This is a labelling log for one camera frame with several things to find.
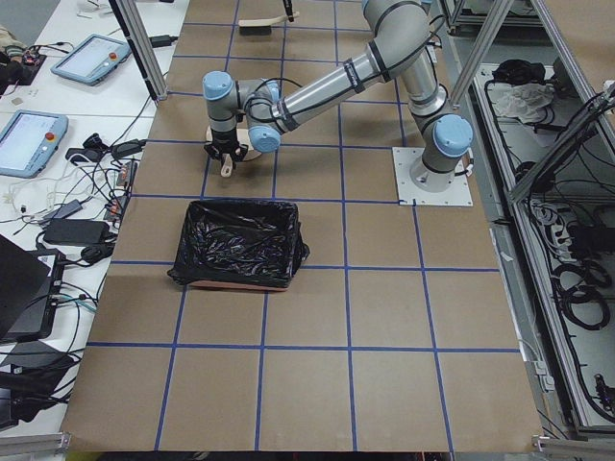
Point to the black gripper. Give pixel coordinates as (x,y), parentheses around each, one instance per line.
(225,142)

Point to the white plastic dustpan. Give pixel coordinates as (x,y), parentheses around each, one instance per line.
(227,165)

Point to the white hand brush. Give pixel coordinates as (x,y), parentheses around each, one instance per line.
(263,26)

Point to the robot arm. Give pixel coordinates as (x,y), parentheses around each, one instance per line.
(246,114)

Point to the bin with black bag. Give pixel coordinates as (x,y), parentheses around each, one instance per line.
(240,244)

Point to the upper teach pendant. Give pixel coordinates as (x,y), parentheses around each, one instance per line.
(92,60)

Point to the teach pendant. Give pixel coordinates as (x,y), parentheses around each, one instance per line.
(92,60)
(29,140)

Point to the black power brick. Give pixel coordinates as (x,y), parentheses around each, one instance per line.
(73,232)

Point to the lower teach pendant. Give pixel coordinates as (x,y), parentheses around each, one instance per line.
(29,140)

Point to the black laptop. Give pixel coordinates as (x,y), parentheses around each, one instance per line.
(30,282)

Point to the crumpled white cloth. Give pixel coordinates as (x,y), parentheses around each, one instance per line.
(527,103)

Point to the aluminium frame post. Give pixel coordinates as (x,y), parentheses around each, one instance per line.
(133,29)

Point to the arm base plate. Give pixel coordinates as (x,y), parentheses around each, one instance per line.
(419,186)

